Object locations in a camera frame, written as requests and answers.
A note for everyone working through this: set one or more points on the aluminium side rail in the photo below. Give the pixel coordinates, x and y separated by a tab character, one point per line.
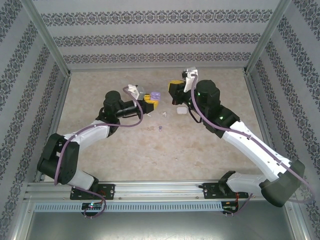
54	125
259	112

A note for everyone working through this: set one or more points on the purple earbud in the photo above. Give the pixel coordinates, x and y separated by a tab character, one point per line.
160	128

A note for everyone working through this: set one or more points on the aluminium mounting rail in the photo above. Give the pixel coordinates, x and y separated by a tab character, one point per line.
155	190

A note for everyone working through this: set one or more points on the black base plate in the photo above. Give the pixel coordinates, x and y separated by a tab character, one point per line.
208	191
108	191

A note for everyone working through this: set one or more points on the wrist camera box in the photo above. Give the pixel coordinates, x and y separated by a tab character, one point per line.
135	90
192	72

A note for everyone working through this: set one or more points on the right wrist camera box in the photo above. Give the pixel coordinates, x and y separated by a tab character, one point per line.
192	72

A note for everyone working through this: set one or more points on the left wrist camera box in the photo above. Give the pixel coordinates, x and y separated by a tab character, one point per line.
135	90

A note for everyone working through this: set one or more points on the small circuit board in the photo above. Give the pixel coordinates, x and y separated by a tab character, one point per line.
91	205
230	207

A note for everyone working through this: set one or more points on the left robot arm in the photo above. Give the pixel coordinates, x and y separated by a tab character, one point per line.
95	135

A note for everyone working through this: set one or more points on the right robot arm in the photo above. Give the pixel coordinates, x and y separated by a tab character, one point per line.
250	150

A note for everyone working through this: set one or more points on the white earbud charging case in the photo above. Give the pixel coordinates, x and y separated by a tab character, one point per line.
182	110

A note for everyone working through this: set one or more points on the grey metal panel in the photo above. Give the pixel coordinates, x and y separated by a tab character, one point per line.
160	227

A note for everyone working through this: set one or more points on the purple earbud charging case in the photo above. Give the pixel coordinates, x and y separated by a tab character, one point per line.
156	96

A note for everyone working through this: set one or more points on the white earbud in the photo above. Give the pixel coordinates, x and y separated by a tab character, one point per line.
149	115
164	114

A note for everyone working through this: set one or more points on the aluminium frame post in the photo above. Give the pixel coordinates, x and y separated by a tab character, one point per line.
47	37
266	37
20	220
300	225

